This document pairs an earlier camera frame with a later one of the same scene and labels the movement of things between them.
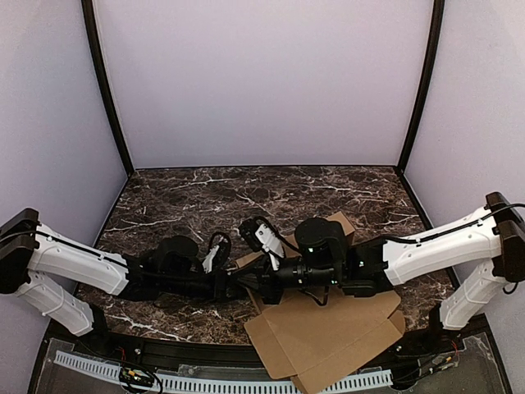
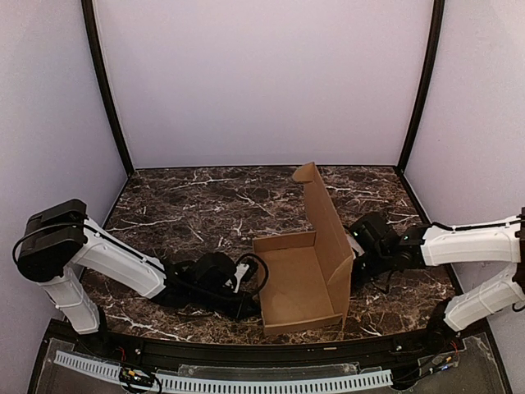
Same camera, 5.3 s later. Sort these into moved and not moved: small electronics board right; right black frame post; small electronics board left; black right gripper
Moved: black right gripper
Not moved: right black frame post; small electronics board right; small electronics board left
